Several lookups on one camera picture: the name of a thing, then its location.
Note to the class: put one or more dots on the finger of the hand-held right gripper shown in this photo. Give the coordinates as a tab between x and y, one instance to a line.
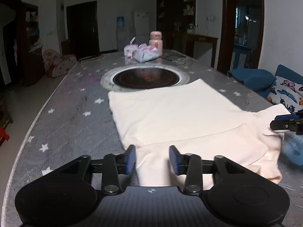
280	124

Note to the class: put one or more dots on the white wall socket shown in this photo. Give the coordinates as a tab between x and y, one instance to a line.
210	18

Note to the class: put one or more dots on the wooden shelf beside archway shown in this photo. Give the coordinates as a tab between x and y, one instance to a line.
33	42

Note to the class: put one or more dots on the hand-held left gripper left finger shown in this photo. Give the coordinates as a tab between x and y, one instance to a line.
130	158

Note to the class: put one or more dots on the blue and white cabinet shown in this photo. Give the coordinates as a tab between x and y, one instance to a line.
241	56

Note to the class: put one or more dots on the tall dark wooden cabinet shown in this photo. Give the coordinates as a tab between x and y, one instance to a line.
175	9

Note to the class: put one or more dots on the dark wooden door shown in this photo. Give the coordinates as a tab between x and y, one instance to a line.
82	30

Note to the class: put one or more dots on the small pink tissue pack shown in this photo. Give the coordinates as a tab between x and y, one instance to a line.
129	49

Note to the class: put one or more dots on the red plastic stool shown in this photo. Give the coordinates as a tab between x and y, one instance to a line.
4	137

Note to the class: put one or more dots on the butterfly print cushion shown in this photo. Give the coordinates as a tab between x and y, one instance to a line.
286	89

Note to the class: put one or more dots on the glass jar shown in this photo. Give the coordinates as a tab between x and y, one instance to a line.
190	29

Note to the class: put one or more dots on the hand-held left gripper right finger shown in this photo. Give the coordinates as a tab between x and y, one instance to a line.
174	158

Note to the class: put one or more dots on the water dispenser with blue bottle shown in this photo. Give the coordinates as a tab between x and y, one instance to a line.
120	30

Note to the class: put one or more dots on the cream white garment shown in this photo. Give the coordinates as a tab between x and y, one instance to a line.
177	113

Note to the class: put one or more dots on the blue sofa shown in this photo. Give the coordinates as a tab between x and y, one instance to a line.
253	78

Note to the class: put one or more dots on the white refrigerator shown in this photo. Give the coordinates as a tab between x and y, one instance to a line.
140	26

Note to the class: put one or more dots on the pink thermos bottle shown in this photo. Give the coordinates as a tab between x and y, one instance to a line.
155	43

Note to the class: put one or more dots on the soft tissue pack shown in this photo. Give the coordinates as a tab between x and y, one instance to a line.
146	54

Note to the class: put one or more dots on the round black built-in cooktop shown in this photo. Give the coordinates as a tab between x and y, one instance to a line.
146	78

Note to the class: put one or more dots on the brown wooden side table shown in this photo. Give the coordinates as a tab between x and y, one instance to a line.
201	40

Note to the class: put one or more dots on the grey star print table cover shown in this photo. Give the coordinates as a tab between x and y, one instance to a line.
71	118

